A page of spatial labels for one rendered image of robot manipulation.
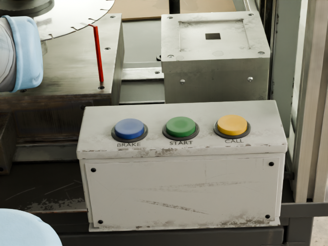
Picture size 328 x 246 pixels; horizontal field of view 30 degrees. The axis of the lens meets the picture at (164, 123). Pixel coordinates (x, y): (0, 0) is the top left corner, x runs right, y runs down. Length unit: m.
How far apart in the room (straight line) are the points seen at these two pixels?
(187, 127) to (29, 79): 0.28
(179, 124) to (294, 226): 0.29
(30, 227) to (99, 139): 0.25
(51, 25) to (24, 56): 0.43
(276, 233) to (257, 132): 0.23
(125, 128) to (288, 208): 0.29
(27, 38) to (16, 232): 0.19
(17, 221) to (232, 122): 0.35
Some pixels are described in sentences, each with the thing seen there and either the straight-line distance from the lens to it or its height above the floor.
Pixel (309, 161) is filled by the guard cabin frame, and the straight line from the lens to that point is 0.91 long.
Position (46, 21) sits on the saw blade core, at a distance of 1.05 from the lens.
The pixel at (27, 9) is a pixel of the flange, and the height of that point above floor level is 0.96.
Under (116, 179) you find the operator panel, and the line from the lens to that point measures 0.84.
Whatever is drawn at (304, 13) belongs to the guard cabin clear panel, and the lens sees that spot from 0.94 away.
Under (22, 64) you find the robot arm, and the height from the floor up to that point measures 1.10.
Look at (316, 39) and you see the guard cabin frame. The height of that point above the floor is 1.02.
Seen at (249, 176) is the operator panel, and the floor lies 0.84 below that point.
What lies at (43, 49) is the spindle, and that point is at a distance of 1.16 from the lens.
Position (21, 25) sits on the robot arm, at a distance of 0.62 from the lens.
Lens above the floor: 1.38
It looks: 35 degrees down
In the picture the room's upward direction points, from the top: 3 degrees counter-clockwise
